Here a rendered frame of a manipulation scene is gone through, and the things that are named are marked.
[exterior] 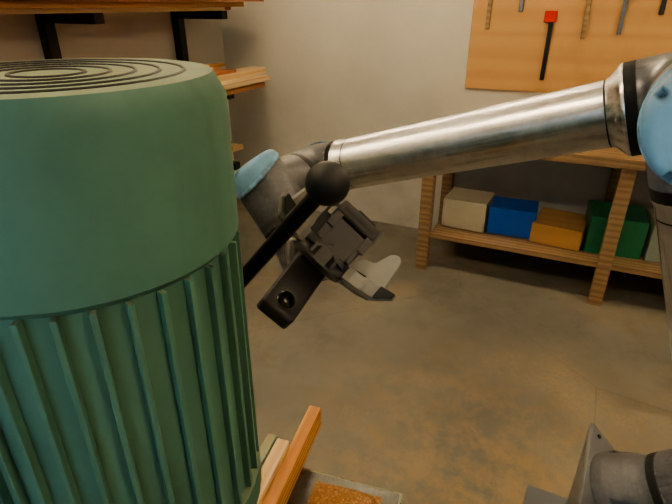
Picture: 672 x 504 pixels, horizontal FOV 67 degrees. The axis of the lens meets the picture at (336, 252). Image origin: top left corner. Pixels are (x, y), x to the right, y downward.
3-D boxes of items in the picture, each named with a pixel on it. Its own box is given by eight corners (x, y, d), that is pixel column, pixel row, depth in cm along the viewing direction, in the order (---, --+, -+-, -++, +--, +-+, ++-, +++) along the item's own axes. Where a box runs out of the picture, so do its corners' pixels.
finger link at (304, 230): (299, 150, 52) (325, 198, 60) (259, 190, 51) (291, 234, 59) (319, 163, 51) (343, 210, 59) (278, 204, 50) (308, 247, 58)
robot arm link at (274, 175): (258, 166, 89) (297, 225, 90) (213, 183, 80) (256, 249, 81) (291, 137, 83) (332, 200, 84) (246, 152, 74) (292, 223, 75)
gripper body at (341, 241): (341, 189, 59) (324, 205, 71) (290, 242, 58) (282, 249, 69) (387, 234, 60) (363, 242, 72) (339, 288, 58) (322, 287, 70)
